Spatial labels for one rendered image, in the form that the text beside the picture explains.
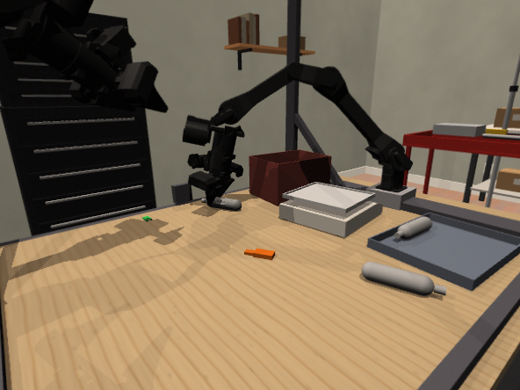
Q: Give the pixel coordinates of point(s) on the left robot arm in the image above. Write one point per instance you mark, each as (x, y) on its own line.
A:
(389, 152)

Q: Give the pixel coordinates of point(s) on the grey digital scale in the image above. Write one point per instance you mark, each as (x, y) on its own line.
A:
(323, 206)

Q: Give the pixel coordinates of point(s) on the silver co2 cylinder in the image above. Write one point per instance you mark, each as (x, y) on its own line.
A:
(413, 228)

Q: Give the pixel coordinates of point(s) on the grey gas cylinder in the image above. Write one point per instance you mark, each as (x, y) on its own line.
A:
(405, 280)
(227, 204)

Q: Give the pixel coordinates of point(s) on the red open-top box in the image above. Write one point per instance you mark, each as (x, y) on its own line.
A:
(271, 175)

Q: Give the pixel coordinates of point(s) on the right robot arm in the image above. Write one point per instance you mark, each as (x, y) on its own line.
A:
(48, 39)

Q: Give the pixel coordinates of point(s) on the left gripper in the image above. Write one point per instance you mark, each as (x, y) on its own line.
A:
(216, 182)

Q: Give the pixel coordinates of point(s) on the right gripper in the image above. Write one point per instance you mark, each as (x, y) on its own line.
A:
(99, 75)

